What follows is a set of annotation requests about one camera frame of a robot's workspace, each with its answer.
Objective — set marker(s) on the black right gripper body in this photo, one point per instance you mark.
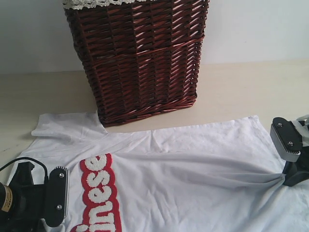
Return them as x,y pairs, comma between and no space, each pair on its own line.
301,127

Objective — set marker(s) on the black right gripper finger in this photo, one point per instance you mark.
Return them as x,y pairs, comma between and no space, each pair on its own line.
295,173

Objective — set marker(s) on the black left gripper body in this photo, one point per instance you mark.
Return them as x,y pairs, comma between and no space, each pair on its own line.
28,199

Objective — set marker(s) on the white shirt garment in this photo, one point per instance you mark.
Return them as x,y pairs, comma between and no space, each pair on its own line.
217,177

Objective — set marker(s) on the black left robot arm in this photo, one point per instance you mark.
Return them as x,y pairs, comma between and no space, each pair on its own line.
6,206

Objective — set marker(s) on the dark brown wicker basket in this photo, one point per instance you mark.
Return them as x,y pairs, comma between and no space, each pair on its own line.
141,59

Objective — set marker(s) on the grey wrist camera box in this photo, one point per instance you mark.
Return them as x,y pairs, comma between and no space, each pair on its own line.
286,139

